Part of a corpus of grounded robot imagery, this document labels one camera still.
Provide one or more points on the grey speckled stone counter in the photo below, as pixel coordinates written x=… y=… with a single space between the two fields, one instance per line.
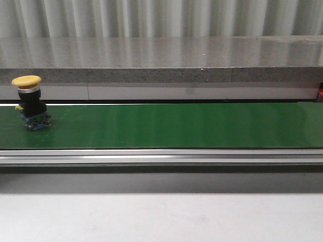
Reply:
x=175 y=68

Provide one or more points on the green conveyor belt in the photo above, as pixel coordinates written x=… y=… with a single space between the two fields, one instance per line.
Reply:
x=187 y=125

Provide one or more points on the white pleated curtain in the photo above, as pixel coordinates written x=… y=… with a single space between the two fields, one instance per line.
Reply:
x=159 y=18

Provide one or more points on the aluminium conveyor frame rail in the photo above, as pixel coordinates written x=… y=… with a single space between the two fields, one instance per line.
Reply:
x=275 y=160

